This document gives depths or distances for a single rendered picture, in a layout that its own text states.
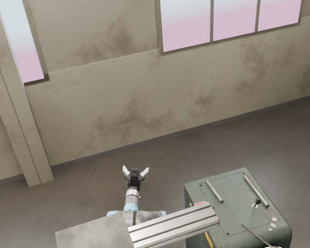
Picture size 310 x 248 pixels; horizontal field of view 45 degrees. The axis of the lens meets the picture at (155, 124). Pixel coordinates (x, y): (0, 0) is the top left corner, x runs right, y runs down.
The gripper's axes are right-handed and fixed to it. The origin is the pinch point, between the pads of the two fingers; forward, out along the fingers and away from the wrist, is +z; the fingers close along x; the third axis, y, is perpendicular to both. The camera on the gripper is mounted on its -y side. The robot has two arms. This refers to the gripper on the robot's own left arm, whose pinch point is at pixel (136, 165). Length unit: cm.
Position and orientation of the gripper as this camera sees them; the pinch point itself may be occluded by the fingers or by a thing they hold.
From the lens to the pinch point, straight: 223.6
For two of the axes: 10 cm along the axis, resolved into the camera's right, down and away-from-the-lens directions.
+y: -0.6, 8.0, 6.0
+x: 10.0, 0.7, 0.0
